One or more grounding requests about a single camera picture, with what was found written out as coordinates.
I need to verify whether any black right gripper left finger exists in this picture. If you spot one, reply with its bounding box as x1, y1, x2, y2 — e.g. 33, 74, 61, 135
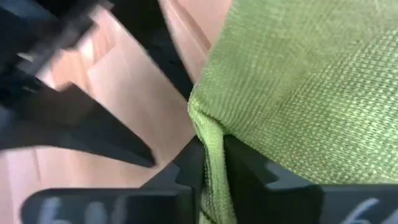
20, 136, 206, 224

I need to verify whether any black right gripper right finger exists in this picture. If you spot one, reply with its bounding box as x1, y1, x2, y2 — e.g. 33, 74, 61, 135
224, 135, 398, 224

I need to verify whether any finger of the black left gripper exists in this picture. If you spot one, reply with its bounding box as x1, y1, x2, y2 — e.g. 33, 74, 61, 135
111, 0, 195, 100
0, 80, 156, 168

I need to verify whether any lime green fluffy towel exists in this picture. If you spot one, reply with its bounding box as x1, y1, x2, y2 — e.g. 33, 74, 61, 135
187, 0, 398, 224

